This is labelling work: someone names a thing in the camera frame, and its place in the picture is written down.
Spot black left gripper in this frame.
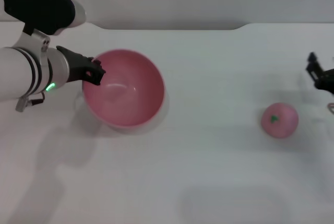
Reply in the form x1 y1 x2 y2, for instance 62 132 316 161
55 45 106 87

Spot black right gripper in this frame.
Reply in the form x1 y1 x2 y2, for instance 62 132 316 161
305 51 334 92

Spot pink bowl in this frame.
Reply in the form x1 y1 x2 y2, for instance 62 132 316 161
81 49 166 130

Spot left arm cable with plug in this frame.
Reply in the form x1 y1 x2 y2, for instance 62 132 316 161
15 91 45 113

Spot silver left camera bracket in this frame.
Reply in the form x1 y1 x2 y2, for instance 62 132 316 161
15 29 51 53

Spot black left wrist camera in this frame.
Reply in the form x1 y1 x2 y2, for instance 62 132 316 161
0 0 87 37

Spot pink toy peach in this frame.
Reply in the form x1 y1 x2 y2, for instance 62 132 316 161
260 102 300 139

